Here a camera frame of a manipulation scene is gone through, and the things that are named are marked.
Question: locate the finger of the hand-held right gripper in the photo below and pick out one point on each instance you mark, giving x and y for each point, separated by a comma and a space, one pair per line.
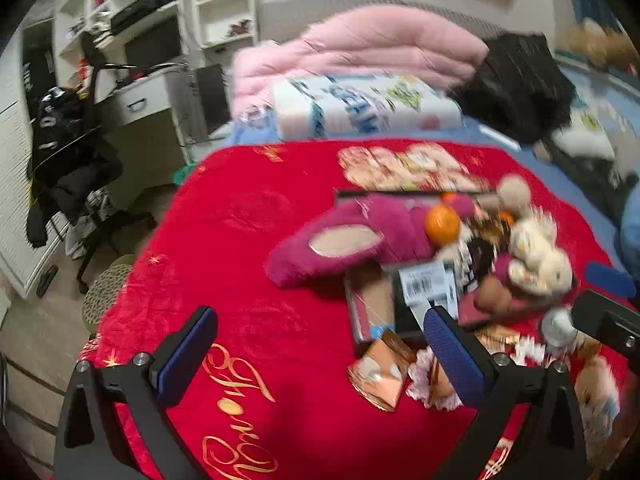
607, 322
610, 280

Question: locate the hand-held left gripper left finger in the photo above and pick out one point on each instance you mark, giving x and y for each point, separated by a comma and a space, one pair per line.
186, 355

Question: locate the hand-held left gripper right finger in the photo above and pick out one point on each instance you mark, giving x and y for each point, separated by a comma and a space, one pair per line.
455, 360

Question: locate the white crocheted scrunchie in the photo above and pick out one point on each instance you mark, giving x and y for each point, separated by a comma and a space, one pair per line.
422, 375

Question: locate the cream lace scrunchie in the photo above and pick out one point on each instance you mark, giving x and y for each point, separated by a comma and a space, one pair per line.
530, 352

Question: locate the copper snack packet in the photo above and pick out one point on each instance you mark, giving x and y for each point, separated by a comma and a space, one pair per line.
500, 336
380, 370

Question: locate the beige plush toy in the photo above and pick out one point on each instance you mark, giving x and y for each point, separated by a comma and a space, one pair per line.
595, 390

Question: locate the brown squishy ball toy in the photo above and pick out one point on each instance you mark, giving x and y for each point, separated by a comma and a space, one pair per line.
492, 297

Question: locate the white rabbit plush toy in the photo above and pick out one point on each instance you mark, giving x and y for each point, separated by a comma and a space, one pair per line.
540, 255

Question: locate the black packet with white label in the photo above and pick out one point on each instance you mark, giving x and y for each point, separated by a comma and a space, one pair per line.
425, 282

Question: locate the woven round pouf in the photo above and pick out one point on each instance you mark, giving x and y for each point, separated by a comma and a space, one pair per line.
107, 290

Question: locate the black scrunchie with white lace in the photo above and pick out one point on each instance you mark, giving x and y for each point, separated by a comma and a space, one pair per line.
477, 255

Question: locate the red printed blanket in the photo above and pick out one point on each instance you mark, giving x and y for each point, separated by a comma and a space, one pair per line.
225, 240

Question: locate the orange tangerine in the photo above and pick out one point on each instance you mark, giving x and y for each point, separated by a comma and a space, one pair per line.
442, 222

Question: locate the magenta plush toy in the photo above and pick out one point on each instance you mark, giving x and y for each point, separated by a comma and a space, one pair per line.
390, 230

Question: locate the black office chair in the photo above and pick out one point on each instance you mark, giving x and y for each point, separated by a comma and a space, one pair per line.
107, 232

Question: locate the white pen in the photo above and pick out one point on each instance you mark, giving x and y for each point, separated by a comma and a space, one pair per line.
500, 138

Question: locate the black printed jacket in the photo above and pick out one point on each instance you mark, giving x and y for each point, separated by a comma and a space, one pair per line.
65, 160

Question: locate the tan teddy bear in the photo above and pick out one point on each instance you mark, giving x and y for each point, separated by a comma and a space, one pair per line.
590, 37

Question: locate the small pale packet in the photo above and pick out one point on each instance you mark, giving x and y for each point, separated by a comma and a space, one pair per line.
255, 120

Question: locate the black computer tower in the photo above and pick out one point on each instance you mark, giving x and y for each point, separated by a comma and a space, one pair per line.
212, 100

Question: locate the white desk with drawer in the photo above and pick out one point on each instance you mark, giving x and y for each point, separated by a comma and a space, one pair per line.
140, 100

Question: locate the white cartoon printed pillow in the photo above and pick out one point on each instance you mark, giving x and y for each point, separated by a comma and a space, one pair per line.
350, 110

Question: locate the black monitor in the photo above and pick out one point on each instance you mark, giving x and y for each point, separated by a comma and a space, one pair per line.
155, 42

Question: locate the black printer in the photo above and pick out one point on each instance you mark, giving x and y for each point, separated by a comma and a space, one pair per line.
145, 5

